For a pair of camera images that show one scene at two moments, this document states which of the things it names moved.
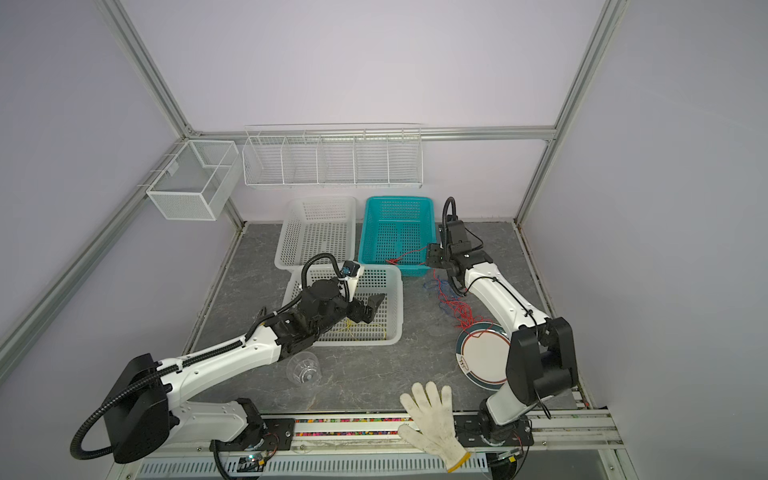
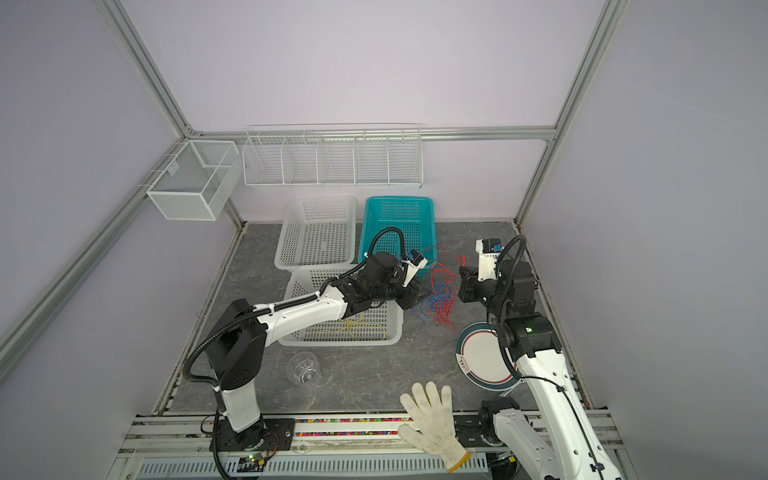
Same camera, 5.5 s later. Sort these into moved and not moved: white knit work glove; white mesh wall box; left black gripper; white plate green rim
Moved: left black gripper
Not moved: white plate green rim; white mesh wall box; white knit work glove
